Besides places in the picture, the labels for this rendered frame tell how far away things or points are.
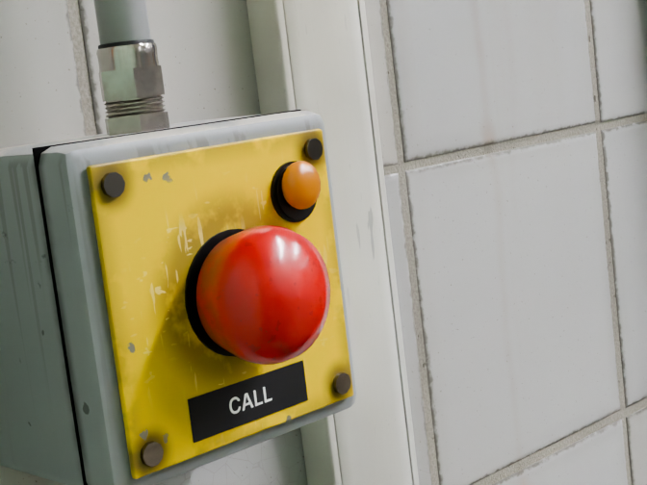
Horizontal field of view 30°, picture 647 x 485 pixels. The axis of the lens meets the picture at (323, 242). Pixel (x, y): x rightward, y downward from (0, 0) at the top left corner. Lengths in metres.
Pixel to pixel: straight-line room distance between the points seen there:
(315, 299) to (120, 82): 0.09
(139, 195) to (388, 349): 0.18
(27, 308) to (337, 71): 0.17
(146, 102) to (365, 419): 0.17
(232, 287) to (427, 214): 0.21
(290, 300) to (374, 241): 0.15
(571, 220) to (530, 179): 0.04
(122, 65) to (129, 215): 0.06
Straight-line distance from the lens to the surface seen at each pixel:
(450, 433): 0.55
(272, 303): 0.33
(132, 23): 0.38
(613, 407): 0.66
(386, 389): 0.49
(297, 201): 0.37
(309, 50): 0.46
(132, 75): 0.37
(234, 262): 0.33
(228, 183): 0.36
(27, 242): 0.35
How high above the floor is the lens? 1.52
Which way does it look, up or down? 8 degrees down
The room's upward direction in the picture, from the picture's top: 7 degrees counter-clockwise
